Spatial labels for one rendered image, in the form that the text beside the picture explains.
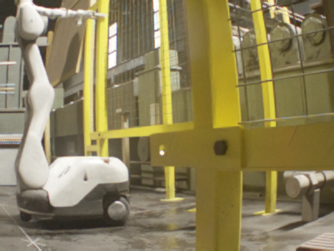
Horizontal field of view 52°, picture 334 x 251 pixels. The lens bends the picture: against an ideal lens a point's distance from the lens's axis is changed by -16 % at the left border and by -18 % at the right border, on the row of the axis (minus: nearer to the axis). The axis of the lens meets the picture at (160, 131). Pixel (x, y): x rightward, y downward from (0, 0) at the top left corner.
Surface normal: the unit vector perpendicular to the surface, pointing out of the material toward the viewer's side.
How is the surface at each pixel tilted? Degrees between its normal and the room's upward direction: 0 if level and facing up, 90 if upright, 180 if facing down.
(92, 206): 90
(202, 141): 90
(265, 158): 90
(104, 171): 90
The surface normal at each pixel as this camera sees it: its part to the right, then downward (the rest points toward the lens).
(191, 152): -0.85, 0.02
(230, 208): 0.52, -0.05
